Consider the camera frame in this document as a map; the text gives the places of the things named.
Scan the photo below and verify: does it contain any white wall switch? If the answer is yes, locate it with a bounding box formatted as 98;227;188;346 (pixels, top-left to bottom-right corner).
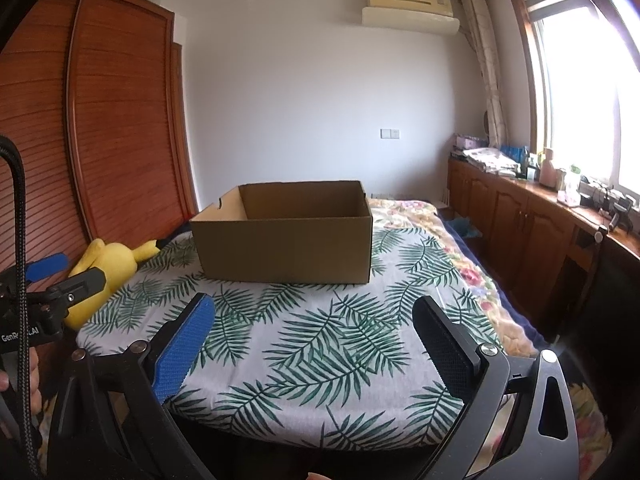
380;129;400;140

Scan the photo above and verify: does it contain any pink bottle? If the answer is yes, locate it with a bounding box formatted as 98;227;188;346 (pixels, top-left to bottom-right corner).
538;148;558;190

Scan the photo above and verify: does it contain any person's left hand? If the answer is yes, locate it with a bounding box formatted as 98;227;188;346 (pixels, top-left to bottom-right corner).
0;346;44;436

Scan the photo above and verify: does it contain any leaf-print bed cover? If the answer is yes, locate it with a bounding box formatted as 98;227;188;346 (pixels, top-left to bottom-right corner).
74;224;507;451

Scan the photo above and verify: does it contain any white wall air conditioner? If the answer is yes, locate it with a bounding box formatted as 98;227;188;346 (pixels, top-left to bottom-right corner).
361;0;460;36

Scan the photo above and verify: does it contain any wooden sideboard cabinet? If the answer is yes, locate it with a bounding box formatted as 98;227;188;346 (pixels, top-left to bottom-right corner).
447;158;639;336

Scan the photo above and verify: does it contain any wooden louvered wardrobe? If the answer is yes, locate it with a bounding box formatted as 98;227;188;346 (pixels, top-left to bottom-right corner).
1;0;196;262

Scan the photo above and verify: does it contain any yellow Pikachu plush toy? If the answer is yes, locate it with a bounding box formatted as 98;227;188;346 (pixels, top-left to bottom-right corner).
63;237;162;332

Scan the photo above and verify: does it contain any folded cloth pile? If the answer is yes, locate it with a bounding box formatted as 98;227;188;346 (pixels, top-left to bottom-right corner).
462;148;521;177

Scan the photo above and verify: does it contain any window with wooden frame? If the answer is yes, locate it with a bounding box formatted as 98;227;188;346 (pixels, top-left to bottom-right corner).
512;0;639;195

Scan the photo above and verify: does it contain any brown cardboard box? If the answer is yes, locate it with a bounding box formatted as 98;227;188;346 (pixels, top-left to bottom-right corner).
190;180;373;285

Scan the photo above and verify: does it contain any patterned beige curtain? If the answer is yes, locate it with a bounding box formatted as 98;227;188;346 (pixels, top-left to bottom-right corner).
461;0;508;148

